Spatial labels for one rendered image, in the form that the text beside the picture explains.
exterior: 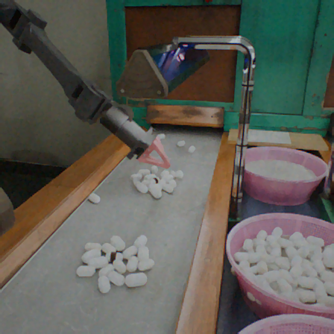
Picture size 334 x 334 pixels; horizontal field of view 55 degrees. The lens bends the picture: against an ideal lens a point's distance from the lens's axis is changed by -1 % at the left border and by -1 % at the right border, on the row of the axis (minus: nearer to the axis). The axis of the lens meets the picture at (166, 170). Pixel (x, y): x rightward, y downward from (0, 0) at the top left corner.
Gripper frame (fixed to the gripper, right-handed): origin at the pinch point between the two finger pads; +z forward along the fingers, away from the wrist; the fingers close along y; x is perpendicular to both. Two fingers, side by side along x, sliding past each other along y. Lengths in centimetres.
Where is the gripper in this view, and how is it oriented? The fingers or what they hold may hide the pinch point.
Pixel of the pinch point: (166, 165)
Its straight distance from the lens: 82.8
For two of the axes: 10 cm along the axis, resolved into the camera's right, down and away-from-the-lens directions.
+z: 7.5, 6.4, 1.2
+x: -6.3, 6.5, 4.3
